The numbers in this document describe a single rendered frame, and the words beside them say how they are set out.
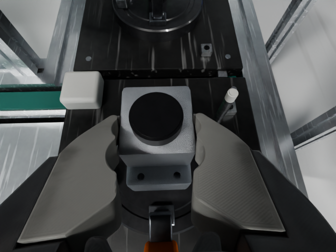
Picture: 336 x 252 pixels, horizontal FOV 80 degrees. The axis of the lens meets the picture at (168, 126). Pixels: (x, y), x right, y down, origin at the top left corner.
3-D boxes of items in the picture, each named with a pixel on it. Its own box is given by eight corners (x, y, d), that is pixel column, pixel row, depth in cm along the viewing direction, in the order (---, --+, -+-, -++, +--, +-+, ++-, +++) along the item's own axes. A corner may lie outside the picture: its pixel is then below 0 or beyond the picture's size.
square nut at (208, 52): (211, 56, 29) (213, 51, 28) (200, 57, 29) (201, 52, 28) (210, 48, 30) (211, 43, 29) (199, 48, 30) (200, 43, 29)
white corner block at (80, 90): (105, 115, 28) (96, 100, 24) (71, 116, 28) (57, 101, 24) (108, 86, 29) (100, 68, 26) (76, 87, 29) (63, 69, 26)
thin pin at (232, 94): (213, 136, 22) (239, 96, 15) (206, 136, 22) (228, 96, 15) (212, 129, 23) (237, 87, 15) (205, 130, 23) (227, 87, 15)
